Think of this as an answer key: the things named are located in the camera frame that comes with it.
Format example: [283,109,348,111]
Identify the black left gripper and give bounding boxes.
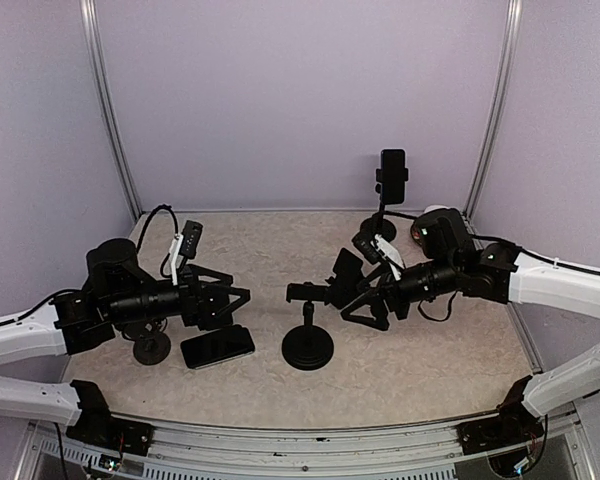
[108,264,250,330]

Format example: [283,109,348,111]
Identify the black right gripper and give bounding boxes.
[341,255,461,331]

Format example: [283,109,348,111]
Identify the black round-base pole stand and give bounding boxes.
[360,168,397,241]

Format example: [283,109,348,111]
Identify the blue-edged black smartphone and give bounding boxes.
[379,149,408,205]

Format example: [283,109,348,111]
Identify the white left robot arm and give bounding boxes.
[0,238,251,449]

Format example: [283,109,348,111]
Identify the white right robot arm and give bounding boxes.
[341,207,600,444]

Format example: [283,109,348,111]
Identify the black folding phone stand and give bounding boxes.
[325,248,364,310]

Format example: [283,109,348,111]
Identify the black smartphone silver edge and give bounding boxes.
[180,325,255,369]

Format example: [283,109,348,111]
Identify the white ceramic bowl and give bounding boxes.
[423,204,449,213]

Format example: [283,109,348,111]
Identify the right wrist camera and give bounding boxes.
[352,232,406,281]

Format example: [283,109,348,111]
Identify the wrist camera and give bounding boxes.
[160,220,203,286]
[352,232,406,281]

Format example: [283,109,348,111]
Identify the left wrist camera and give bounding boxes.
[160,220,203,286]

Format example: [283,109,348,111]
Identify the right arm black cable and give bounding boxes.
[374,209,600,321]

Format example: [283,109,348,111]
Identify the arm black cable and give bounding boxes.
[374,209,600,321]
[0,203,181,336]

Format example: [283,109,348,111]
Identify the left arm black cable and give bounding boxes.
[0,203,181,336]

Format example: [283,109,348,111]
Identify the brown-base plate phone stand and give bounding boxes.
[122,323,171,366]

